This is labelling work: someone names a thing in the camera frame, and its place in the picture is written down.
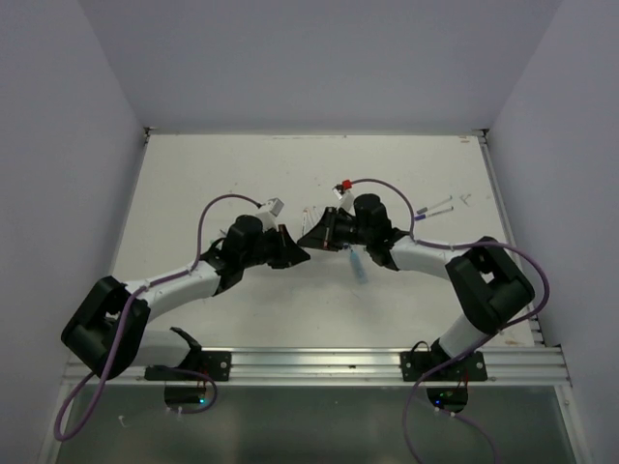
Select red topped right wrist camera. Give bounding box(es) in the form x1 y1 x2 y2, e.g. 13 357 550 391
332 180 354 212

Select pink ended marker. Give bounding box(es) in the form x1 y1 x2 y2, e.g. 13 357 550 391
301 208 310 235

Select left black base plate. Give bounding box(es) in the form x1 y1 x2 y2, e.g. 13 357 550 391
144 350 232 382

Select thick light blue marker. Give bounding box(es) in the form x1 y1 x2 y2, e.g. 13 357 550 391
349 246 368 285

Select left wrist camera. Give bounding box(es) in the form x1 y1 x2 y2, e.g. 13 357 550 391
255 197 284 231

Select aluminium mounting rail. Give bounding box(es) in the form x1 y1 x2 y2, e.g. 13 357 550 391
62 345 567 388

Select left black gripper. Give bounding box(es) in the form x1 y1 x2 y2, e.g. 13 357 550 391
241 223 310 269

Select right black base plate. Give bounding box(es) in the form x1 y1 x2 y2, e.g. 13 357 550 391
399 350 488 382

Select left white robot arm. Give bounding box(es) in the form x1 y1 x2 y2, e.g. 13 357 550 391
61 215 310 380

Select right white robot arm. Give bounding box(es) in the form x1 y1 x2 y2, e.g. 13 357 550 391
298 194 535 380

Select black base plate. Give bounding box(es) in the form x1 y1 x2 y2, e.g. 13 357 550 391
144 350 232 382
399 350 488 382

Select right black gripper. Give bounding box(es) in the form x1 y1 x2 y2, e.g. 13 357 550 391
298 205 372 250

